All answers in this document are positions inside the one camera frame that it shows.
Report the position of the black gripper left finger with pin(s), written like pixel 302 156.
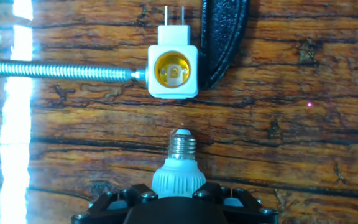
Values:
pixel 120 199

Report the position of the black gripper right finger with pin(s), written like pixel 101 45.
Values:
pixel 238 202

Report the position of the white light bulb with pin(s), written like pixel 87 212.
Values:
pixel 179 177

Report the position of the white bulb socket adapter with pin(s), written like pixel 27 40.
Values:
pixel 172 37

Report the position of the brown wooden board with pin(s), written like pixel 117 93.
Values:
pixel 275 140

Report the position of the black C-clamp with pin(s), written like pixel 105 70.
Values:
pixel 222 37

